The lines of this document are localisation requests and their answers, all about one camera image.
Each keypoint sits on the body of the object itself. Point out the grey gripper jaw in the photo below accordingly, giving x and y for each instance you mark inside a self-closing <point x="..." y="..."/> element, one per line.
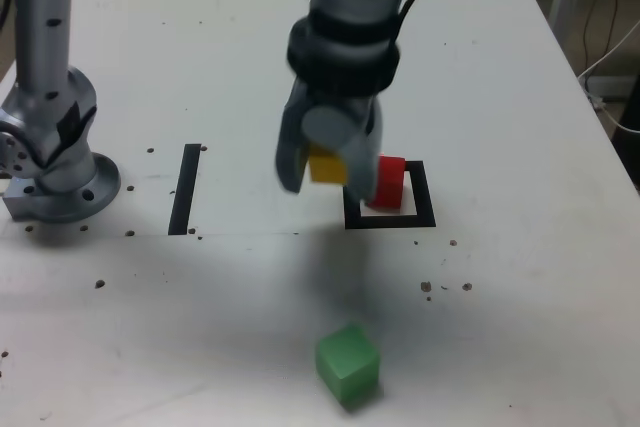
<point x="362" y="157"/>
<point x="290" y="157"/>

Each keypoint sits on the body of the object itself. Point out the yellow cube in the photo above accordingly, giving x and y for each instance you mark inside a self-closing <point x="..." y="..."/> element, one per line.
<point x="327" y="169"/>

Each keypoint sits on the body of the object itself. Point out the red cube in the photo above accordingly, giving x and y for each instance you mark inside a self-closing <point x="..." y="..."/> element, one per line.
<point x="390" y="187"/>

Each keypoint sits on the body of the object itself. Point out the green cube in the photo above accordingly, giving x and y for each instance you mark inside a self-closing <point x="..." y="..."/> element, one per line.
<point x="347" y="362"/>

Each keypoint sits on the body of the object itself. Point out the black tape square outline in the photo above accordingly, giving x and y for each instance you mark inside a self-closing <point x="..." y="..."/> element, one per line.
<point x="425" y="197"/>

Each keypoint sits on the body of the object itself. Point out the black tape strip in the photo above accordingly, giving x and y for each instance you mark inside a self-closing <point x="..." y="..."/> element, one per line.
<point x="182" y="192"/>

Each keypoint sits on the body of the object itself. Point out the grey box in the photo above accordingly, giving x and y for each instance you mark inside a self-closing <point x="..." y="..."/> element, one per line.
<point x="612" y="86"/>

